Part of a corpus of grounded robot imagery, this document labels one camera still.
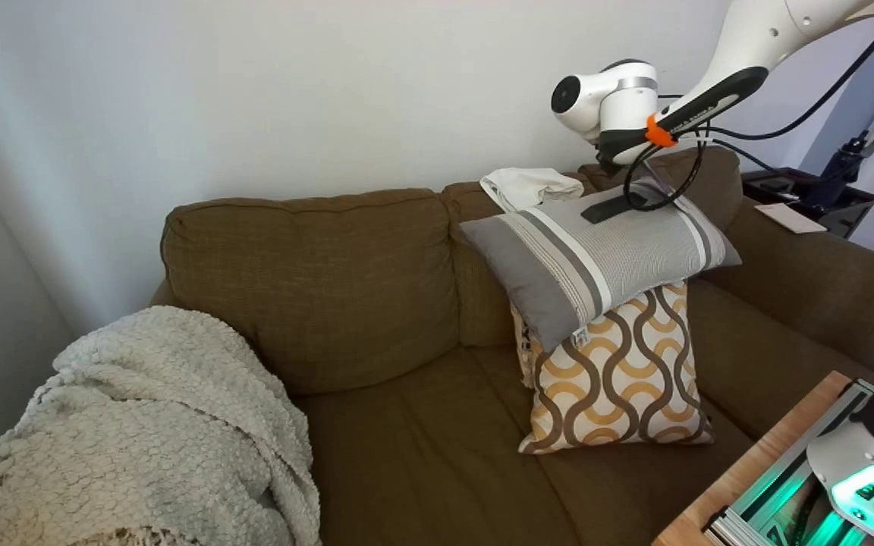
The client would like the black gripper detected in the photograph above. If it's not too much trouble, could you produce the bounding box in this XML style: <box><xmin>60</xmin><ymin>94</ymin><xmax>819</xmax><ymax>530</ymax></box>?
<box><xmin>590</xmin><ymin>128</ymin><xmax>667</xmax><ymax>170</ymax></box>

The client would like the brown fabric sofa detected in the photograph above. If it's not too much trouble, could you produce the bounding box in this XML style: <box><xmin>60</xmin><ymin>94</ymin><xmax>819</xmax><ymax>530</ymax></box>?
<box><xmin>145</xmin><ymin>144</ymin><xmax>874</xmax><ymax>546</ymax></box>

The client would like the light grey towel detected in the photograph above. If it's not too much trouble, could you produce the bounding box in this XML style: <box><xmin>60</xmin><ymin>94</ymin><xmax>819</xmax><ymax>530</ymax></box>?
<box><xmin>477</xmin><ymin>165</ymin><xmax>589</xmax><ymax>215</ymax></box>

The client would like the grey striped pillow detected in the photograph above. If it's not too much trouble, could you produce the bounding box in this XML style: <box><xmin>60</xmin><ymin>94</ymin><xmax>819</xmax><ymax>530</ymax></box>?
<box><xmin>458</xmin><ymin>187</ymin><xmax>745</xmax><ymax>356</ymax></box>

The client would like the white paper sheet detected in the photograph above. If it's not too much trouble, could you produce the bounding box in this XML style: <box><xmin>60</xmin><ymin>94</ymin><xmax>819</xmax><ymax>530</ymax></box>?
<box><xmin>754</xmin><ymin>201</ymin><xmax>832</xmax><ymax>240</ymax></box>

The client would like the black side table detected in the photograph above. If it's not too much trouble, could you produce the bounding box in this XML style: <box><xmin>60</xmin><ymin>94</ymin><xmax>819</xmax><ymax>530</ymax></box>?
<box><xmin>737</xmin><ymin>165</ymin><xmax>874</xmax><ymax>244</ymax></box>

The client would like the beige wave pattern pillow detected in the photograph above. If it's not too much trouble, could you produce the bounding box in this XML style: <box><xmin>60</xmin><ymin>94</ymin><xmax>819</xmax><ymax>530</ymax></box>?
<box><xmin>511</xmin><ymin>279</ymin><xmax>715</xmax><ymax>457</ymax></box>

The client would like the wooden side table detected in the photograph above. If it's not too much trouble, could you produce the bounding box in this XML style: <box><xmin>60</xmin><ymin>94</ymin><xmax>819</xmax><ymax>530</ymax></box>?
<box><xmin>653</xmin><ymin>367</ymin><xmax>861</xmax><ymax>546</ymax></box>

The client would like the cream knit blanket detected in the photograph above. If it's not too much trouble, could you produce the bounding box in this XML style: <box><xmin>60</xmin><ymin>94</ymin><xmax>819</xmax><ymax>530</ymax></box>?
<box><xmin>0</xmin><ymin>303</ymin><xmax>323</xmax><ymax>546</ymax></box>

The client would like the orange cable clip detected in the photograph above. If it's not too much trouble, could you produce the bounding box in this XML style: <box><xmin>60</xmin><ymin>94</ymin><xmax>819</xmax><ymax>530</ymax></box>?
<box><xmin>644</xmin><ymin>114</ymin><xmax>679</xmax><ymax>153</ymax></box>

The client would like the aluminium profile frame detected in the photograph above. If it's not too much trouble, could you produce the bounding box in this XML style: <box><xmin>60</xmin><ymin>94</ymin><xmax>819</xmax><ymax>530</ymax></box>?
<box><xmin>708</xmin><ymin>376</ymin><xmax>874</xmax><ymax>546</ymax></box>

